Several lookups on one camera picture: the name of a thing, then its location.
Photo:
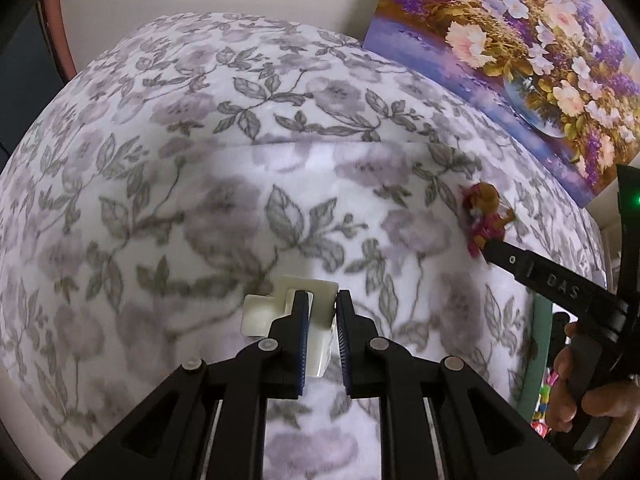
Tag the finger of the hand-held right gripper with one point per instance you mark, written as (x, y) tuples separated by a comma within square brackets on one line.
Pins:
[(507, 260)]

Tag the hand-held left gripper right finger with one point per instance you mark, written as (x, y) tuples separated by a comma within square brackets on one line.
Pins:
[(345, 340)]

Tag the cream plug adapter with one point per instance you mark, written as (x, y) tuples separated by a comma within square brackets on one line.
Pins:
[(257, 317)]

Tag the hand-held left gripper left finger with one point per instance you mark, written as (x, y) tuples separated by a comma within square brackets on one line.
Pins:
[(300, 340)]

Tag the grey floral blanket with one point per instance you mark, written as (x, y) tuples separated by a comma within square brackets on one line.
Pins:
[(200, 160)]

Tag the teal shallow cardboard box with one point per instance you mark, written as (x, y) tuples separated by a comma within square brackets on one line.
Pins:
[(540, 340)]

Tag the person's right hand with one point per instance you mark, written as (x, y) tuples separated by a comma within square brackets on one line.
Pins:
[(560, 390)]

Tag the floral painting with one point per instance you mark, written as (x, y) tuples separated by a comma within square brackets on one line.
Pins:
[(500, 35)]

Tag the reddish brown wooden frame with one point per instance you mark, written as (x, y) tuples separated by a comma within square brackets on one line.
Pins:
[(57, 30)]

